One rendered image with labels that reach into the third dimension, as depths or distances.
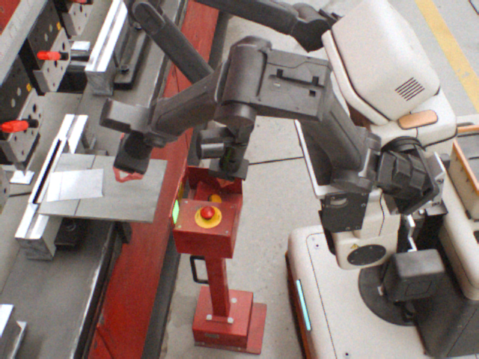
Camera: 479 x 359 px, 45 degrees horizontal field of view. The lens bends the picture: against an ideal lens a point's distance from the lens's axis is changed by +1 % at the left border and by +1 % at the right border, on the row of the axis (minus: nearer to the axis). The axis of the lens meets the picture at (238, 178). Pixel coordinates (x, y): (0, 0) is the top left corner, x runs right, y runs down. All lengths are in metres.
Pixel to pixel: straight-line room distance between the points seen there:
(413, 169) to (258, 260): 1.37
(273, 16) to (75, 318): 0.79
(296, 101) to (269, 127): 2.11
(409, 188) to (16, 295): 0.89
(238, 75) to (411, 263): 0.94
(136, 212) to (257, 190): 1.32
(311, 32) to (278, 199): 1.34
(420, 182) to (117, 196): 0.67
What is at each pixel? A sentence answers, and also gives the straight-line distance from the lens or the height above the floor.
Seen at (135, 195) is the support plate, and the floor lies 1.00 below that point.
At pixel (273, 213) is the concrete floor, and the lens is 2.52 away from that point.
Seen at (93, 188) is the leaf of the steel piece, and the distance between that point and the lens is 1.39.
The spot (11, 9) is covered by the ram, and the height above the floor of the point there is 1.41.
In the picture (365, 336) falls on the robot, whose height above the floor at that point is 0.28.
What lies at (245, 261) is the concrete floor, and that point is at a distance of 2.39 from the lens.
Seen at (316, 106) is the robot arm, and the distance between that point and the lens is 0.73.
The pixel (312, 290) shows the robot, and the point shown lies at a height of 0.28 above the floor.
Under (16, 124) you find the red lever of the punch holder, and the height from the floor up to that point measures 1.31.
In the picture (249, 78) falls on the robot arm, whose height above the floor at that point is 1.57.
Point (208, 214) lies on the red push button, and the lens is 1.53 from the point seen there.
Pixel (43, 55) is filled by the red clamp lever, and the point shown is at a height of 1.31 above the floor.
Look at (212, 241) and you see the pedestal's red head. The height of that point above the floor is 0.75.
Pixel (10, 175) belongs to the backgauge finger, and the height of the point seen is 1.01.
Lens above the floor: 2.06
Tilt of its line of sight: 52 degrees down
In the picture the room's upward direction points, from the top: 3 degrees counter-clockwise
